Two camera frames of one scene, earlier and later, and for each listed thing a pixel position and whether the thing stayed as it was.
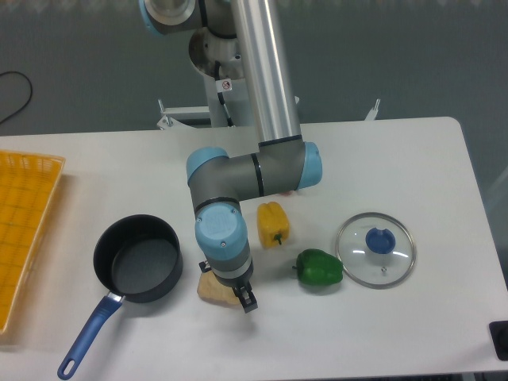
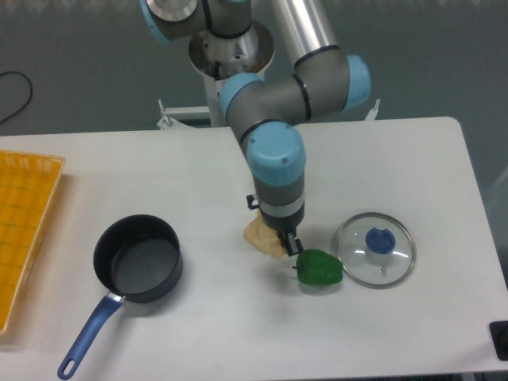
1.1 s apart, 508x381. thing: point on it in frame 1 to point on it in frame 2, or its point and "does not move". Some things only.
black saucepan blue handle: (137, 258) does not move
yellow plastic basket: (28, 184) does not move
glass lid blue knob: (378, 250) does not move
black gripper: (242, 288) to (283, 224)
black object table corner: (499, 330) does not move
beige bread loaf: (212, 288) to (264, 237)
